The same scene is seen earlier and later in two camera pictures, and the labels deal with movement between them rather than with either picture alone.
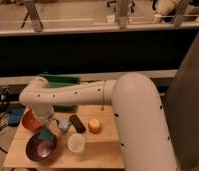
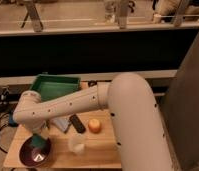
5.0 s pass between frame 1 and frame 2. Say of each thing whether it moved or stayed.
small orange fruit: stayed
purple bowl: moved
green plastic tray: stayed
